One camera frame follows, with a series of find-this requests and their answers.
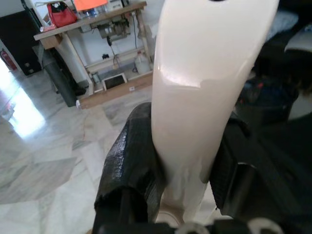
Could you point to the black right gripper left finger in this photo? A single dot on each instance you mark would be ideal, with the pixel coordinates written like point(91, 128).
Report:
point(131, 156)

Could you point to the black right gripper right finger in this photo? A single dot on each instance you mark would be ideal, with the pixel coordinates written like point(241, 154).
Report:
point(226, 165)

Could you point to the white framed tablet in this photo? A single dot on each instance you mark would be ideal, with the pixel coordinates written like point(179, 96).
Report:
point(114, 82)

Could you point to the white plastic jug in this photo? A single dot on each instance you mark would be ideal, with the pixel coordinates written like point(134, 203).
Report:
point(142, 63)

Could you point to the black rolled mat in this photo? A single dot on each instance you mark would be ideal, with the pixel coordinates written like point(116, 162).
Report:
point(61, 80)

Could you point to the grey sewing machine motor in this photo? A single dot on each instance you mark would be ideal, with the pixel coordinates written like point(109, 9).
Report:
point(113, 28)

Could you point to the wooden sewing workbench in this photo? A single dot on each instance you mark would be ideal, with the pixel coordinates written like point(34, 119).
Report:
point(97, 23)

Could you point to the pale grey rounded object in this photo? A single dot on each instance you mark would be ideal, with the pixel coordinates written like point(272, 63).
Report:
point(301, 41)

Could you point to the red handbag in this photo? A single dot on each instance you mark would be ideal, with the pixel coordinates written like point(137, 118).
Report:
point(62, 17)

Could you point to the orange cloth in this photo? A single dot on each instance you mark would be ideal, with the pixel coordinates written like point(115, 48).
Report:
point(90, 4)

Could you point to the red fire extinguisher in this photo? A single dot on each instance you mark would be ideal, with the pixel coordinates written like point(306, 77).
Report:
point(7, 59)

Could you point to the black cabinet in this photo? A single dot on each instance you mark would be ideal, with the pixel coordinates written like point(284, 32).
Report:
point(17, 41)

